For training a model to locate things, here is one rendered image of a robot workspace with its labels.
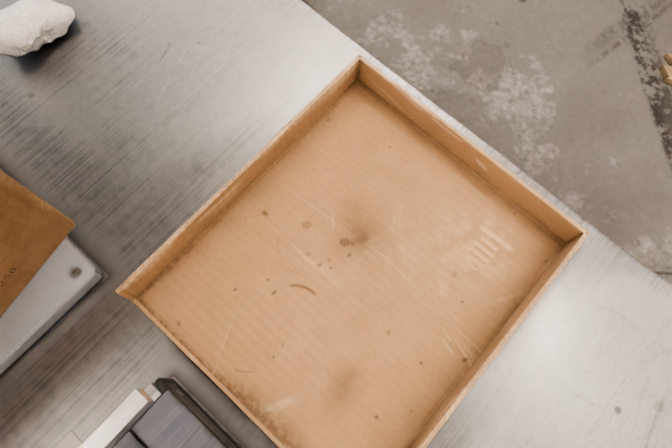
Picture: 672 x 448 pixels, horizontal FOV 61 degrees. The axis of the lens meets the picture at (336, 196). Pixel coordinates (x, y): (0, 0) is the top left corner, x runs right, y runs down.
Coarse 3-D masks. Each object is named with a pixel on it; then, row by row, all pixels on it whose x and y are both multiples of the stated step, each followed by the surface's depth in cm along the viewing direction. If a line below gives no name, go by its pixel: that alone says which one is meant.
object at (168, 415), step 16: (160, 400) 42; (176, 400) 42; (144, 416) 41; (160, 416) 42; (176, 416) 42; (192, 416) 42; (128, 432) 41; (144, 432) 41; (160, 432) 41; (176, 432) 41; (192, 432) 41; (208, 432) 41
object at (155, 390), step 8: (152, 384) 43; (160, 384) 43; (168, 384) 44; (176, 384) 46; (152, 392) 42; (160, 392) 42; (176, 392) 44; (184, 392) 46; (184, 400) 44; (192, 400) 46; (192, 408) 44; (200, 408) 46; (200, 416) 43; (208, 416) 46; (208, 424) 43; (216, 424) 45; (216, 432) 43; (224, 432) 45; (224, 440) 43; (232, 440) 45
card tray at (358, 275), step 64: (320, 128) 55; (384, 128) 55; (448, 128) 51; (256, 192) 52; (320, 192) 52; (384, 192) 53; (448, 192) 53; (512, 192) 51; (192, 256) 50; (256, 256) 50; (320, 256) 50; (384, 256) 51; (448, 256) 51; (512, 256) 51; (192, 320) 48; (256, 320) 48; (320, 320) 49; (384, 320) 49; (448, 320) 49; (512, 320) 47; (256, 384) 47; (320, 384) 47; (384, 384) 47; (448, 384) 47
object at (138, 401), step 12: (132, 396) 34; (144, 396) 34; (120, 408) 34; (132, 408) 34; (144, 408) 34; (108, 420) 34; (120, 420) 34; (132, 420) 34; (96, 432) 34; (108, 432) 34; (120, 432) 34; (84, 444) 33; (96, 444) 33; (108, 444) 33
